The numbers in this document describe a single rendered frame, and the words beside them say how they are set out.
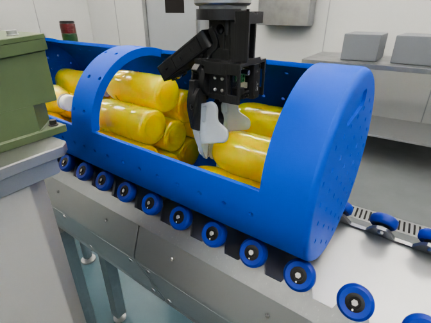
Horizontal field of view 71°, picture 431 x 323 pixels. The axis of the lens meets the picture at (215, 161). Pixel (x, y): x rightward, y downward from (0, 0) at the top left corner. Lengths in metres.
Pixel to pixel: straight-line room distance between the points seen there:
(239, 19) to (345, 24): 3.47
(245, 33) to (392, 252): 0.44
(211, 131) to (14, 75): 0.25
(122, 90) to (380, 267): 0.56
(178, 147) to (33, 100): 0.31
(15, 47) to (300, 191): 0.35
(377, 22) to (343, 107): 3.46
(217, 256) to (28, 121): 0.34
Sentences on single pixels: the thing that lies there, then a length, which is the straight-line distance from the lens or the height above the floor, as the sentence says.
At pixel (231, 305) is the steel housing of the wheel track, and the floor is 0.86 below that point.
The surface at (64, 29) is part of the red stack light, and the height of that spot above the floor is 1.22.
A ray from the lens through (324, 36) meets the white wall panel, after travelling 3.91.
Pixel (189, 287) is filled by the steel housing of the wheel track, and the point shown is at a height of 0.85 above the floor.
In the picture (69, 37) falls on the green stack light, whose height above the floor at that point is 1.19.
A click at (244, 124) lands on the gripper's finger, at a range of 0.49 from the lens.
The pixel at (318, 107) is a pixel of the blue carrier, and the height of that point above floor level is 1.20.
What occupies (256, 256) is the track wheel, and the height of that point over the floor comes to 0.97.
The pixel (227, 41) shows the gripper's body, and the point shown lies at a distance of 0.43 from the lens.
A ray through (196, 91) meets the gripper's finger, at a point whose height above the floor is 1.20.
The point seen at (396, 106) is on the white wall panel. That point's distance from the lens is 3.90.
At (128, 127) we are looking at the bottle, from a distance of 0.59.
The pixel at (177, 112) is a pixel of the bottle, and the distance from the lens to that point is 0.63.
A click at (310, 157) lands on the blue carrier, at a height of 1.16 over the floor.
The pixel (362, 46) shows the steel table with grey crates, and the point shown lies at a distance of 3.08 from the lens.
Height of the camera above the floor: 1.30
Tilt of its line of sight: 27 degrees down
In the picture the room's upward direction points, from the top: straight up
